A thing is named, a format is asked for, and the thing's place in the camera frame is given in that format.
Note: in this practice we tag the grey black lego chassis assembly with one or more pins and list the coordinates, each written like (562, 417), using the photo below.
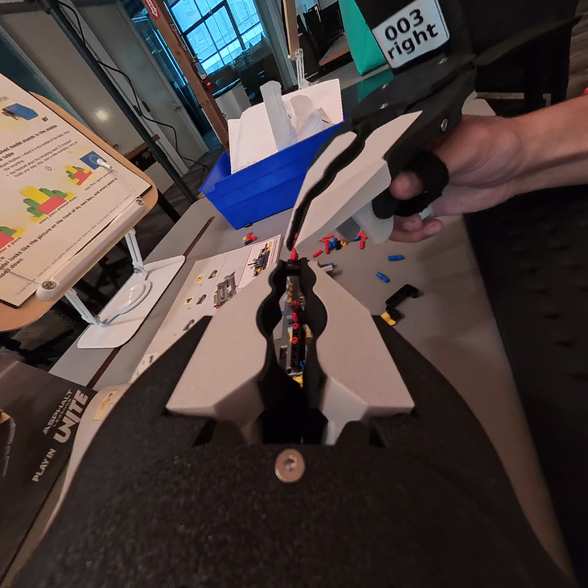
(294, 330)

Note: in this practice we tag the pile of red blue lego pins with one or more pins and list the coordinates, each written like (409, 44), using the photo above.
(330, 243)

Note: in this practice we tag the lego set box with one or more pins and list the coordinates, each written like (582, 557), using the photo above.
(27, 436)

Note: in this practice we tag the person's right hand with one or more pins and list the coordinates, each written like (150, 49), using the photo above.
(487, 165)

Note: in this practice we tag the wooden board stand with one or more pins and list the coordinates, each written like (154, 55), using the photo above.
(290, 27)

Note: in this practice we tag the cluster of small lego bushes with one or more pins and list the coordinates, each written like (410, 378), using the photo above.
(250, 238)

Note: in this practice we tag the teal fabric bag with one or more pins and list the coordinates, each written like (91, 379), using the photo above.
(363, 41)

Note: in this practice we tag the black perforated armrest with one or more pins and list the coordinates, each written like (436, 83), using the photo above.
(542, 367)

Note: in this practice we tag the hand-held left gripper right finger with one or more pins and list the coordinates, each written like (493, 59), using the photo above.
(363, 363)

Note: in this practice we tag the white instruction booklet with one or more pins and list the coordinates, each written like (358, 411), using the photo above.
(206, 285)

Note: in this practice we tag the black lego angle beam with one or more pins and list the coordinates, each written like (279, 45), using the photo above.
(402, 296)

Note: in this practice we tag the white tablet stand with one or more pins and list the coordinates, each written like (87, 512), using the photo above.
(147, 285)

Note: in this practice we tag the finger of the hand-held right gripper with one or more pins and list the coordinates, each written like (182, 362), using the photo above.
(328, 165)
(363, 183)

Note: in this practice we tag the white paper sheets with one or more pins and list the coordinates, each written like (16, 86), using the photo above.
(252, 133)

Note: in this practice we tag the large paned window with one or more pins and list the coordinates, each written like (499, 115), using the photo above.
(216, 32)

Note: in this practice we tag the blue plastic bin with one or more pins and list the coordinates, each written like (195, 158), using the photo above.
(257, 193)

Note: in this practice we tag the person's right forearm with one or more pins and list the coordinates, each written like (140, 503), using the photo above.
(560, 151)

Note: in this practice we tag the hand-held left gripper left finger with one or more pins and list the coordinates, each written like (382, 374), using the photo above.
(216, 363)

